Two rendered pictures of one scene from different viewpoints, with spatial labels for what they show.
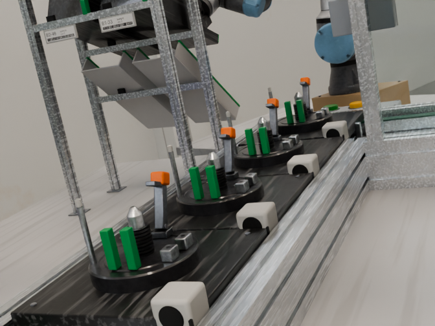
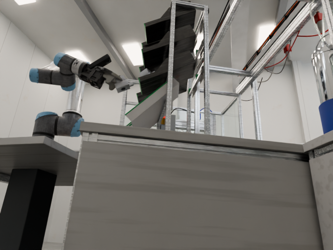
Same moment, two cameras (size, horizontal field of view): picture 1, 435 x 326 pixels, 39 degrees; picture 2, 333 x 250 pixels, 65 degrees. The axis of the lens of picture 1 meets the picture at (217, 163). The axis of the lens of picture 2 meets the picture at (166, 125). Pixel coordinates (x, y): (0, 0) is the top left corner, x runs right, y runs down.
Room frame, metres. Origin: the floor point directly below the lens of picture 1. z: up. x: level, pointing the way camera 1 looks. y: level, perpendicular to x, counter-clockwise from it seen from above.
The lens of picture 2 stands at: (2.15, 1.09, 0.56)
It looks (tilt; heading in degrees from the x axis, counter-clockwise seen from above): 22 degrees up; 236
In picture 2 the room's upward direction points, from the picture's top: 3 degrees clockwise
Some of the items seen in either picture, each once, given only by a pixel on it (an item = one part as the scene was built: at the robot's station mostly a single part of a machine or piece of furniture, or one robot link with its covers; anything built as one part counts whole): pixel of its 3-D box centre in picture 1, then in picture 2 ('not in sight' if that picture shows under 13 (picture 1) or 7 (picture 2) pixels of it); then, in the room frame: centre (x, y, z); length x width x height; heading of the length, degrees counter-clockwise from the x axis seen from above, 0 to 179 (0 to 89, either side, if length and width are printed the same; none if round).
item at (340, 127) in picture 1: (335, 132); not in sight; (1.26, -0.26, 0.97); 0.05 x 0.05 x 0.04; 64
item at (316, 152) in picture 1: (265, 136); not in sight; (1.16, -0.10, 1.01); 0.24 x 0.24 x 0.13; 64
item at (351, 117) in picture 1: (303, 130); not in sight; (1.39, -0.21, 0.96); 0.24 x 0.24 x 0.02; 64
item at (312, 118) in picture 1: (302, 122); not in sight; (1.39, -0.21, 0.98); 0.14 x 0.14 x 0.02
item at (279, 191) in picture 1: (215, 175); not in sight; (0.94, 0.01, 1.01); 0.24 x 0.24 x 0.13; 64
